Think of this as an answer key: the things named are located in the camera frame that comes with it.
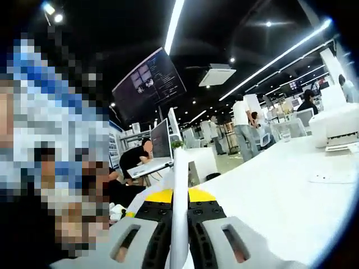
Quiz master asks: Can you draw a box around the dark ceiling screen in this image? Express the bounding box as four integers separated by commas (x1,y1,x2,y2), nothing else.
111,47,187,124

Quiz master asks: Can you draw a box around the white laptop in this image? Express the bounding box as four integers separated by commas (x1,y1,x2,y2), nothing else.
127,117,174,179

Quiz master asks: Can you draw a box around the ceiling air conditioner unit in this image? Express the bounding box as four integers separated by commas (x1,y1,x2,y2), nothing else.
198,63,237,87

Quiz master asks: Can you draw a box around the white cabinet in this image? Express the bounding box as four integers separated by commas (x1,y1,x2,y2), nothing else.
186,147,218,188

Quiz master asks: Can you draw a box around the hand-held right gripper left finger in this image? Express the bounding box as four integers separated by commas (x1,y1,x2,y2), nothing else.
108,189,173,269

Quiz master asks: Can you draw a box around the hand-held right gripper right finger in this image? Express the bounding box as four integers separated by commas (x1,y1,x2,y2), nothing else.
187,187,283,269

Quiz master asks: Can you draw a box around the long ceiling light strip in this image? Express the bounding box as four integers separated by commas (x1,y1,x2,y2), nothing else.
218,18,333,101
164,0,186,55

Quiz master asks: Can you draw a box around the white printer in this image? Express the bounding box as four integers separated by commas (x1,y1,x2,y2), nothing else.
308,102,359,154

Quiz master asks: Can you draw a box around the white monitor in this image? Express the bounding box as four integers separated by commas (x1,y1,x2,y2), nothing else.
167,107,182,142

